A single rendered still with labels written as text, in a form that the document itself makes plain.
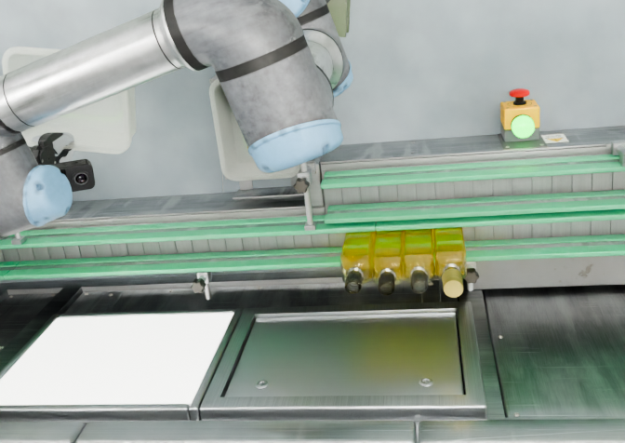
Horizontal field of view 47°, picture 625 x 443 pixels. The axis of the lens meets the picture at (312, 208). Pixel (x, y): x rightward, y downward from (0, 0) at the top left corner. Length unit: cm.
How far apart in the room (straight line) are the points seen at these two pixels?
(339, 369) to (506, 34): 75
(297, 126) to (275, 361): 61
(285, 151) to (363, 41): 72
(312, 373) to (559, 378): 42
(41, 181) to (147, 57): 24
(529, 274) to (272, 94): 88
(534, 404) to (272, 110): 68
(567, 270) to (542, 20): 51
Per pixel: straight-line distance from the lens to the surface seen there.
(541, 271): 156
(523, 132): 148
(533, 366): 135
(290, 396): 124
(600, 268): 158
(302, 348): 136
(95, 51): 91
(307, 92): 84
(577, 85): 158
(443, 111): 156
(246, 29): 82
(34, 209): 102
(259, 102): 83
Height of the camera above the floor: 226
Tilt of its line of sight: 67 degrees down
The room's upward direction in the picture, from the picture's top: 160 degrees counter-clockwise
